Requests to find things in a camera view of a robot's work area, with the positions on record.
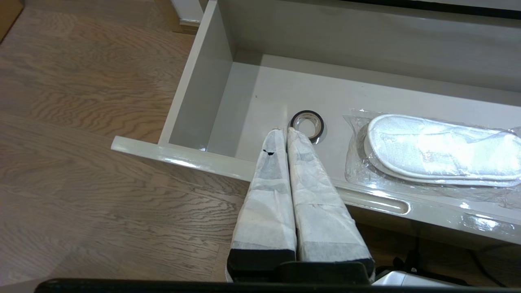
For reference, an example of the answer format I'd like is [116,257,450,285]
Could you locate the black tape roll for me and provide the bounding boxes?
[290,110,325,144]

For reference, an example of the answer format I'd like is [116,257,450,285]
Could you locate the white slippers in plastic bag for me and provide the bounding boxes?
[343,108,521,206]

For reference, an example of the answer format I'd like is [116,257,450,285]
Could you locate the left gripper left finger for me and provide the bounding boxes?
[226,128,298,282]

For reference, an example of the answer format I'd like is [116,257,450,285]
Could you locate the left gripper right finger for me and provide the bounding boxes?
[287,127,375,282]

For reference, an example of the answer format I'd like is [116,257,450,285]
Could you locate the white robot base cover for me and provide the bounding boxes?
[372,271,460,287]

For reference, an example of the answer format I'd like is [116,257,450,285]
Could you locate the brown wooden furniture piece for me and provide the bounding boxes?
[0,0,24,43]

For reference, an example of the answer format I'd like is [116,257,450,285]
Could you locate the white cabinet drawer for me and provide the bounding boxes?
[112,0,521,247]

